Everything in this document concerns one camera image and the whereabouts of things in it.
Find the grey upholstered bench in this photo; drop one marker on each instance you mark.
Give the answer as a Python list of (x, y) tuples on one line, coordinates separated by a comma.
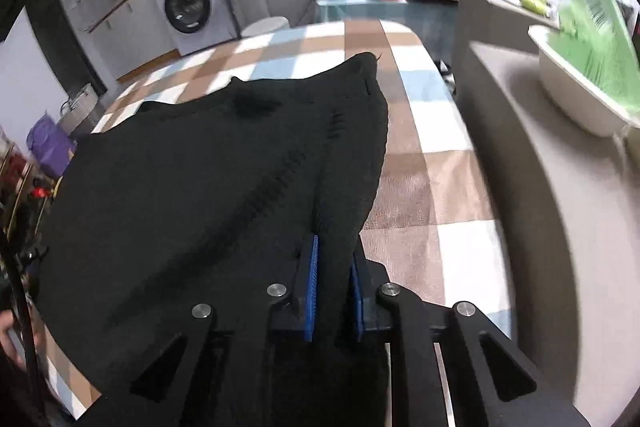
[(560, 227)]

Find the white kitchen counter cabinet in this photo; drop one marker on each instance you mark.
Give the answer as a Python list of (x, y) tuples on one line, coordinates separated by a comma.
[(130, 27)]

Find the green plastic bag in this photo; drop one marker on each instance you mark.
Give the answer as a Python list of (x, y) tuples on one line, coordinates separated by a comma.
[(600, 47)]

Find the person's left hand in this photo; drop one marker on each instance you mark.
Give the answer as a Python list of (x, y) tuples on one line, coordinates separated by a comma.
[(7, 337)]

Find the white washing machine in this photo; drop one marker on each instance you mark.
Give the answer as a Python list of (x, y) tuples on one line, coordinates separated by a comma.
[(192, 7)]

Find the black knit sweater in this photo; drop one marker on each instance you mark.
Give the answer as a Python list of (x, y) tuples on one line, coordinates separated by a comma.
[(200, 187)]

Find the purple bag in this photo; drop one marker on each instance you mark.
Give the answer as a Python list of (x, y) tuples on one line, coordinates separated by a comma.
[(50, 147)]

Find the grey woven basket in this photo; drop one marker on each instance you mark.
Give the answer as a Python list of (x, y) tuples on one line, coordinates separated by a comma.
[(80, 109)]

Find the white basin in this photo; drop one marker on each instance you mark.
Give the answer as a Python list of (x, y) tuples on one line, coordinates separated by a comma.
[(565, 87)]

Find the checked blanket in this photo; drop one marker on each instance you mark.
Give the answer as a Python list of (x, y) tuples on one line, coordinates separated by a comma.
[(440, 187)]

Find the gold metal shoe rack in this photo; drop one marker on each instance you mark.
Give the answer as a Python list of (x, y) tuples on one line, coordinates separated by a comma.
[(22, 187)]

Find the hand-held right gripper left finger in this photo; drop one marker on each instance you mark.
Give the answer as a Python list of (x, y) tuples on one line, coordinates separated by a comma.
[(312, 292)]

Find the black tall cabinet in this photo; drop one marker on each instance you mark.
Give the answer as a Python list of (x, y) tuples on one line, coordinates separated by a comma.
[(70, 42)]

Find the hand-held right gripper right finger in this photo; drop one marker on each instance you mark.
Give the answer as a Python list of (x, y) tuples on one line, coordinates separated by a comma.
[(356, 307)]

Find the white round stool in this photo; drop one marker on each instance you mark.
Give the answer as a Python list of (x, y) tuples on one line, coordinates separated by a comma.
[(265, 27)]

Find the glass side table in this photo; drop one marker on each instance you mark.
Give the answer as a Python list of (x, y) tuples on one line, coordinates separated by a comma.
[(380, 9)]

